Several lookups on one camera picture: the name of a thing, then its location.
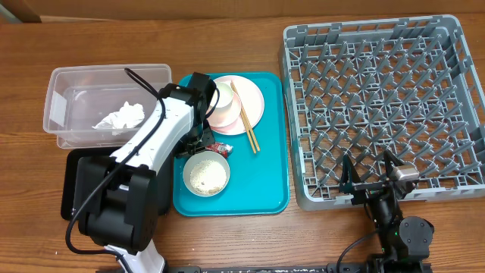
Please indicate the clear plastic waste bin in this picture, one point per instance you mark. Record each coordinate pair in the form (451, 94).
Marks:
(79, 97)

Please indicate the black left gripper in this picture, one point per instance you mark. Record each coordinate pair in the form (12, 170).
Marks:
(209, 137)

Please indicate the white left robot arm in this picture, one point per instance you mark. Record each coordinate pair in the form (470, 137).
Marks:
(119, 197)

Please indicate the white tissue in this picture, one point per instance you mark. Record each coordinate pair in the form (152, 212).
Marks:
(127, 117)

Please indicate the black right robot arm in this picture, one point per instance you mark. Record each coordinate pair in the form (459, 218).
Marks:
(405, 241)

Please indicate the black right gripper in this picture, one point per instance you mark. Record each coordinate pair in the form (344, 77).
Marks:
(350, 181)

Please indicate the large pink plate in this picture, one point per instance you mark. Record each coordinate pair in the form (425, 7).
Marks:
(236, 127)

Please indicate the red snack wrapper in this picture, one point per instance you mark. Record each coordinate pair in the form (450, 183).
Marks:
(221, 148)

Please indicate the small pink plate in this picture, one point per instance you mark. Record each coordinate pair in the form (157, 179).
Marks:
(225, 117)

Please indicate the teal plastic tray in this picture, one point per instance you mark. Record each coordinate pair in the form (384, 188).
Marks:
(259, 183)

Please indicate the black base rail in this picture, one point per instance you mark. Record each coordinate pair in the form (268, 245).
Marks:
(329, 268)

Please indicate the cream cup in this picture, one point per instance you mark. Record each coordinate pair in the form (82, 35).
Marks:
(222, 98)

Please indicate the white bowl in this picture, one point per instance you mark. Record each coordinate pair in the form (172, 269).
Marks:
(206, 174)

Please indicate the wooden chopstick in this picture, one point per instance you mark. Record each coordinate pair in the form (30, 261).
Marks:
(248, 128)
(252, 100)

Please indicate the grey plastic dish rack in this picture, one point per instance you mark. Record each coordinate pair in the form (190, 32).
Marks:
(360, 88)

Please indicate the black tray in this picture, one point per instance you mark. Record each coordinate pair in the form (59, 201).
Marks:
(164, 179)

